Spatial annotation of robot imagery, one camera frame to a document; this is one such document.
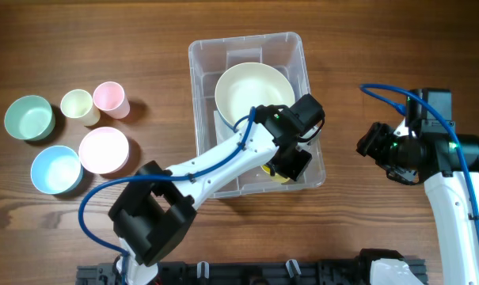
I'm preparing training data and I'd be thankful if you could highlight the yellow cup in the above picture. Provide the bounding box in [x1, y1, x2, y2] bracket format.
[261, 165, 290, 184]

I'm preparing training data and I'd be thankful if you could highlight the cream plate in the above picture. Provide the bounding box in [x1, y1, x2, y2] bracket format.
[215, 63, 295, 126]

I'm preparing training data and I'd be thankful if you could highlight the pink bowl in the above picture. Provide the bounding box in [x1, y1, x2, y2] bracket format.
[78, 127, 130, 174]

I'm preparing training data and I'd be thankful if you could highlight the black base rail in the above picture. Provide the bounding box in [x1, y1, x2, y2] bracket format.
[75, 259, 428, 285]

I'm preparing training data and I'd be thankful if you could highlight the blue plate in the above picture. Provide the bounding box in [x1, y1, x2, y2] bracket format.
[217, 111, 238, 133]

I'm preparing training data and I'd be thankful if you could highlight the green bowl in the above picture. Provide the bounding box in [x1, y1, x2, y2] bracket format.
[4, 95, 55, 141]

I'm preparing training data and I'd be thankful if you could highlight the pink cup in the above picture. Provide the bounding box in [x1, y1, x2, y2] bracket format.
[93, 82, 131, 119]

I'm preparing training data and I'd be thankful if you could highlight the clear plastic storage container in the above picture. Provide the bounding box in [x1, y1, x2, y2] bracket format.
[188, 32, 326, 199]

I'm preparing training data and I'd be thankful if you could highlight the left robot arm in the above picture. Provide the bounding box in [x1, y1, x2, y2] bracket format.
[108, 94, 325, 284]

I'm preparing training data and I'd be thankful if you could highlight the right blue cable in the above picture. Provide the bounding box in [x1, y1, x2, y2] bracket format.
[359, 82, 479, 285]

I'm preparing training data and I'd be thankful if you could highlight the white label in container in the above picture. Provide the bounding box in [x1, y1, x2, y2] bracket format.
[213, 111, 234, 145]

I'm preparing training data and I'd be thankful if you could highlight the blue cable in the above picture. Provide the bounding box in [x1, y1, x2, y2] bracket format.
[78, 105, 258, 285]
[359, 82, 479, 285]

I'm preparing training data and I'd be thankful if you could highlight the left blue cable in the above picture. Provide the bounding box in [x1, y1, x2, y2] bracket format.
[78, 105, 258, 285]

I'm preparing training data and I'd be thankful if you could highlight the light blue bowl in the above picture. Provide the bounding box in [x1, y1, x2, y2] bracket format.
[30, 146, 84, 195]

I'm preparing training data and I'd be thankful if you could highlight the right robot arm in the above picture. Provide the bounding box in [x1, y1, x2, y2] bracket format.
[357, 83, 479, 284]

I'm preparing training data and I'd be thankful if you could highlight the cream cup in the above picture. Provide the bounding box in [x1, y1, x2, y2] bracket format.
[60, 89, 101, 126]

